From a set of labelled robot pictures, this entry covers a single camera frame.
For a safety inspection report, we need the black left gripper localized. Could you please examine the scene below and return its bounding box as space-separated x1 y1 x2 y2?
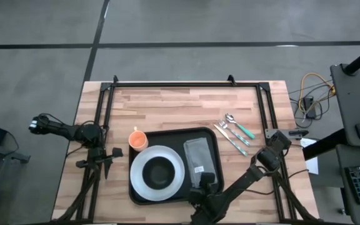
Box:
76 146 124 180

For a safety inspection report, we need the grey napkin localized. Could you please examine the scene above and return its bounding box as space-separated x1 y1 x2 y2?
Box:
183 137 218 188

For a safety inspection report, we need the white plate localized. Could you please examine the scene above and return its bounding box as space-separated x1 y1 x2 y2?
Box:
129 145 186 202

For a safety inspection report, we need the orange cup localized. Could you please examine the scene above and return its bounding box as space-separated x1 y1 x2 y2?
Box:
127 126 149 153

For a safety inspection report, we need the black bowl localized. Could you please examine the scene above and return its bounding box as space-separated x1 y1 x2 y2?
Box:
142 156 176 191

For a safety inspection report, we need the black tray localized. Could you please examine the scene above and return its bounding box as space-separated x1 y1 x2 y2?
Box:
128 127 224 206

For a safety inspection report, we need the grey metal stand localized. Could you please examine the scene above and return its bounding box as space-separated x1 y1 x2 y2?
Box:
0 140 31 165

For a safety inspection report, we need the white paper sheet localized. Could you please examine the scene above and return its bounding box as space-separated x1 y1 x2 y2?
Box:
300 137 320 175

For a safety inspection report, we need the black desk leg bar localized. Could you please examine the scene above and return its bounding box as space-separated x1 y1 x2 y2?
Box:
302 127 348 161

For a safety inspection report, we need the black power adapter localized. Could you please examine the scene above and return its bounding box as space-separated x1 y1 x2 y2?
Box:
303 96 317 119

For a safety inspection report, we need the grey desk top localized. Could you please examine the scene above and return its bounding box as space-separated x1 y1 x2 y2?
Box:
329 64 360 149

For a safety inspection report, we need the green-handled knife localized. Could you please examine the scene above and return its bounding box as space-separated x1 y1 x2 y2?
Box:
213 124 249 157

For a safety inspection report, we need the green-handled fork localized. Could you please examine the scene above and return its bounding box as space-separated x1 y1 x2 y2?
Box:
217 119 251 147

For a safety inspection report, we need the green-handled spoon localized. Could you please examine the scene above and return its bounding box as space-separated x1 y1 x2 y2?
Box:
225 112 256 140

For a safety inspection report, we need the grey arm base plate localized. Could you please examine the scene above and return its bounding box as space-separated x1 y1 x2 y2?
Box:
264 127 309 141

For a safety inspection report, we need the black aluminium table frame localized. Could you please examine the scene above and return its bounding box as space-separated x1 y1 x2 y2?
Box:
51 74 320 225

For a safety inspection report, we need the yellow cable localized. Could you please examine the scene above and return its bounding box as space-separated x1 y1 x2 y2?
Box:
297 72 336 115

